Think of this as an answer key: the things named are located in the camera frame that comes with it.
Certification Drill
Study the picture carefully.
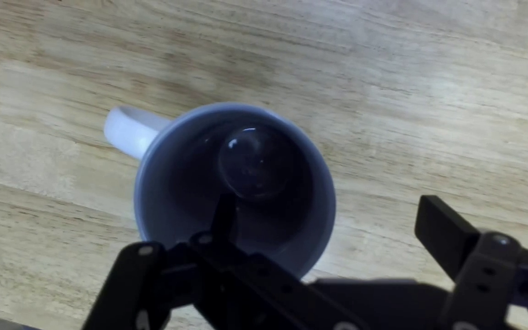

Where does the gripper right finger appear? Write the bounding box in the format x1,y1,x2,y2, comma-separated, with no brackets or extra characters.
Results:
414,195,528,330

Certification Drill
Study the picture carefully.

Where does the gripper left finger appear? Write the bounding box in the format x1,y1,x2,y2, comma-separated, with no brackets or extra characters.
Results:
82,193,369,330

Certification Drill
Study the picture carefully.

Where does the white ceramic mug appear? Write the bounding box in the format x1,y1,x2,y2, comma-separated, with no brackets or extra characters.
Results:
104,102,337,279

